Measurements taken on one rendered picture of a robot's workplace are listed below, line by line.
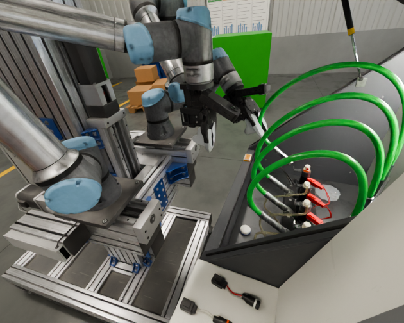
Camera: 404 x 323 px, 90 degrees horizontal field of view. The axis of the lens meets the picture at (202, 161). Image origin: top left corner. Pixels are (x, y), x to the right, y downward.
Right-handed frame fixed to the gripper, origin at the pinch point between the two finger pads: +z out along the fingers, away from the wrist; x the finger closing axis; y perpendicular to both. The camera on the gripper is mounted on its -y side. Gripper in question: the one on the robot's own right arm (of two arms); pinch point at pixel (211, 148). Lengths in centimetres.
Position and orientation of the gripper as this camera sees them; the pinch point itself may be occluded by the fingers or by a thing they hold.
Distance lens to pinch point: 62.9
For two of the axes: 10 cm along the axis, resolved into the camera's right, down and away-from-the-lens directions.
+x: -3.9, 5.5, -7.4
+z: 0.8, 8.2, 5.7
